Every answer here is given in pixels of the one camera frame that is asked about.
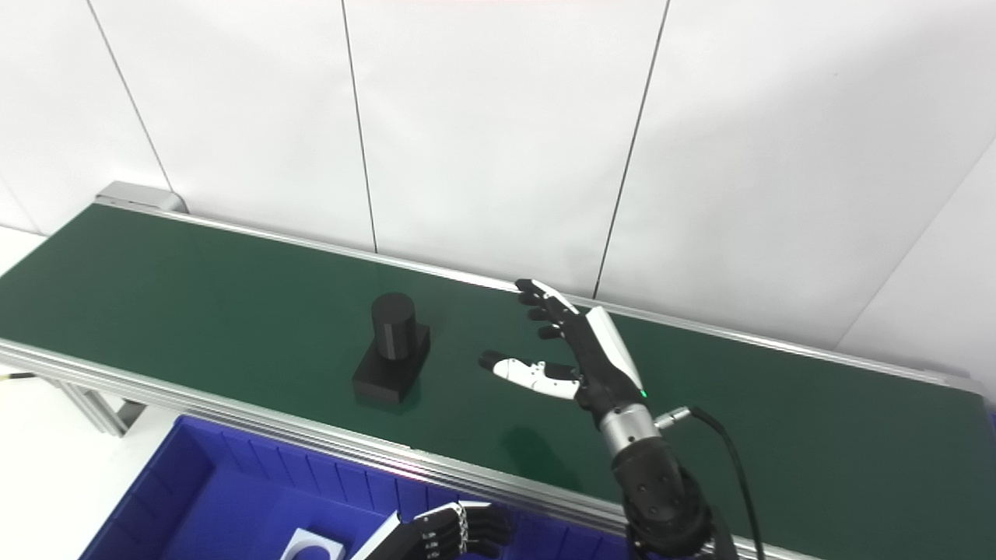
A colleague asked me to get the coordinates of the white square part with ring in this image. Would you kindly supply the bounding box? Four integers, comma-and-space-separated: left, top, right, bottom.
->
280, 527, 346, 560

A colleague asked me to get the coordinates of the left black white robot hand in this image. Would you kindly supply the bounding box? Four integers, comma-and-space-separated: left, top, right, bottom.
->
350, 502, 514, 560

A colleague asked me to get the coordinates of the blue bin with white part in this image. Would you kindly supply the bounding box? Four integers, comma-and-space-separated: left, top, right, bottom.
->
78, 415, 633, 560

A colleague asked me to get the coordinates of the black cylinder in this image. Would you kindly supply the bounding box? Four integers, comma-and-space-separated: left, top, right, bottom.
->
352, 292, 432, 404

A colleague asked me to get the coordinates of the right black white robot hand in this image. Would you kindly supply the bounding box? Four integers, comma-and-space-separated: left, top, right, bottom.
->
479, 278, 648, 425

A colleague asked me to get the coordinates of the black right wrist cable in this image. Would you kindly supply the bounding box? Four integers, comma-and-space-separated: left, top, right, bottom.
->
654, 405, 768, 560

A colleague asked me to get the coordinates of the green conveyor belt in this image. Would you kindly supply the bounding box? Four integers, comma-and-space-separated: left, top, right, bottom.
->
0, 181, 996, 560
0, 204, 996, 560

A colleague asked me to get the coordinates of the aluminium conveyor leg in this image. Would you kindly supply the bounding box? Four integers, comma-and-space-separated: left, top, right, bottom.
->
45, 372, 149, 437

